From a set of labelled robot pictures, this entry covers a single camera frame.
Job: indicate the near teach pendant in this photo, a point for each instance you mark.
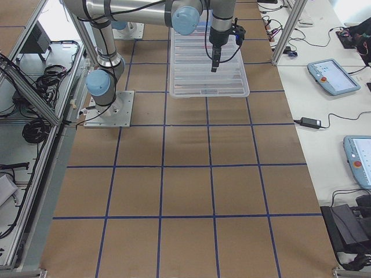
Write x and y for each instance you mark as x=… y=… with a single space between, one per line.
x=357 y=150

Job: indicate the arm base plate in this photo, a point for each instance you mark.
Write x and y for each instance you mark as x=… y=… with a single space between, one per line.
x=118 y=115
x=123 y=30

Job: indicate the black laptop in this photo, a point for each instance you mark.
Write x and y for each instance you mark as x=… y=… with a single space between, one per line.
x=348 y=228

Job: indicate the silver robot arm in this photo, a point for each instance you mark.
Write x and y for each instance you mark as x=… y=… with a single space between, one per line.
x=180 y=16

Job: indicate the aluminium frame post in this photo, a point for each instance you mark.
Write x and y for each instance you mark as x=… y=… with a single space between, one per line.
x=297 y=10

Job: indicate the black power adapter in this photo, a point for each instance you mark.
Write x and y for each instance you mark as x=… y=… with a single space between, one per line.
x=311 y=123

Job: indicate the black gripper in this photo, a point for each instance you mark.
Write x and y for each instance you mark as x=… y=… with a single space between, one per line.
x=217 y=37

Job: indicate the clear plastic box lid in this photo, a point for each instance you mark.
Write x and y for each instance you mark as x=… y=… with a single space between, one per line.
x=191 y=67

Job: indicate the far teach pendant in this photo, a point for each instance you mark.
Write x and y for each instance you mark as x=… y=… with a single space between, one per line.
x=332 y=77

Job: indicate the teach pendant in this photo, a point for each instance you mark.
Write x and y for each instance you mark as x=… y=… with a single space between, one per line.
x=357 y=150
x=332 y=77

